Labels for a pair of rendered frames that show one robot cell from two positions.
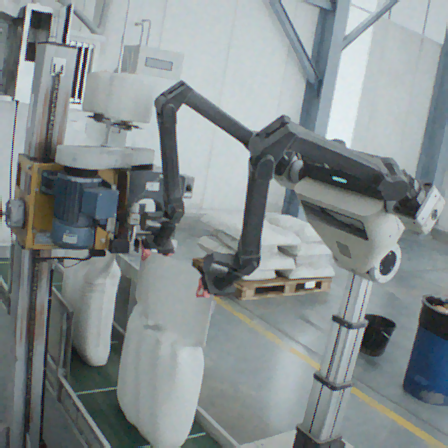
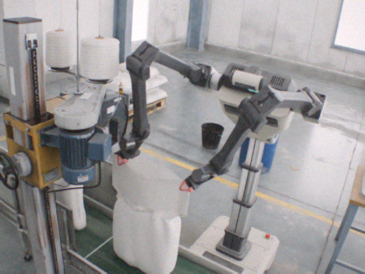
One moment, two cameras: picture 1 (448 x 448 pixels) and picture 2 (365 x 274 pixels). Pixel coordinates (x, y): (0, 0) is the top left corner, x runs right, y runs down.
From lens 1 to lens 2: 0.79 m
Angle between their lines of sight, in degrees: 25
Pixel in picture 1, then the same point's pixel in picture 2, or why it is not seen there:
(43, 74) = (21, 51)
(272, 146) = (266, 111)
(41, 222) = (46, 166)
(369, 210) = (281, 112)
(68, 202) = (76, 154)
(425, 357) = not seen: hidden behind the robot
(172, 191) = (143, 120)
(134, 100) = (109, 62)
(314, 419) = (237, 224)
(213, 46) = not seen: outside the picture
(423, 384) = not seen: hidden behind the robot
